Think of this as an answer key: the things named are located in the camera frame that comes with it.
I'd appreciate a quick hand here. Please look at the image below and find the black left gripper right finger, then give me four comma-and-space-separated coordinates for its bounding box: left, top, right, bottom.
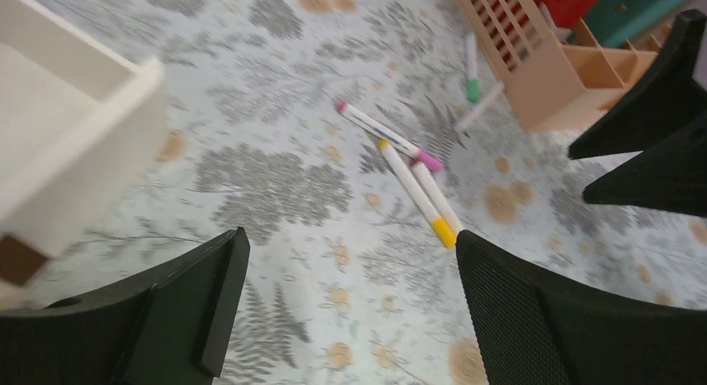
456, 230, 706, 384

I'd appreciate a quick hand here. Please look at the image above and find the light green capped marker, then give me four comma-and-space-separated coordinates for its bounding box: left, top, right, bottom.
465, 32, 480, 103

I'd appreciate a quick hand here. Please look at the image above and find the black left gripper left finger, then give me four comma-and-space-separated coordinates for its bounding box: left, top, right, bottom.
1, 227, 250, 384

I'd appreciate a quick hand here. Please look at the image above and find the teal file folder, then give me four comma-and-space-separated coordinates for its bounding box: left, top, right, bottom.
584, 0, 687, 48

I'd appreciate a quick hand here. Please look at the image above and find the plain white marker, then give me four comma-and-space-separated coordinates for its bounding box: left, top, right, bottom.
454, 82, 504, 133

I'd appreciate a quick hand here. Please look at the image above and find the floral desk mat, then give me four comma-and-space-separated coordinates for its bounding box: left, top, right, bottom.
23, 0, 706, 384

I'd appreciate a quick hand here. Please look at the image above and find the dark red capped white marker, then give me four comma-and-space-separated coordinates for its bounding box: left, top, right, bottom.
411, 162, 464, 238

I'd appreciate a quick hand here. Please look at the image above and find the yellow capped white marker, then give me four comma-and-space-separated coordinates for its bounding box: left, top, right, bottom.
378, 140, 456, 248

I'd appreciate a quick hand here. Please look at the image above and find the red file folder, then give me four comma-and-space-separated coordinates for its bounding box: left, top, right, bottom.
524, 0, 611, 30

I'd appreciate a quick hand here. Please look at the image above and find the peach plastic file organizer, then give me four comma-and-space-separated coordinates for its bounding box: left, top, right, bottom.
457, 0, 670, 133

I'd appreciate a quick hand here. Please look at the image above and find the pink capped white marker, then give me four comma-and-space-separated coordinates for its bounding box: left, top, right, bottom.
334, 101, 444, 173

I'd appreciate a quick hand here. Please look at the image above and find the cream drawer unit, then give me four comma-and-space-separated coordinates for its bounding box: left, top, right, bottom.
1, 0, 169, 310

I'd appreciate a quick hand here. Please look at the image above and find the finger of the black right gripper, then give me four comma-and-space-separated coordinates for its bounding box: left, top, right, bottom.
568, 9, 706, 160
582, 114, 706, 218

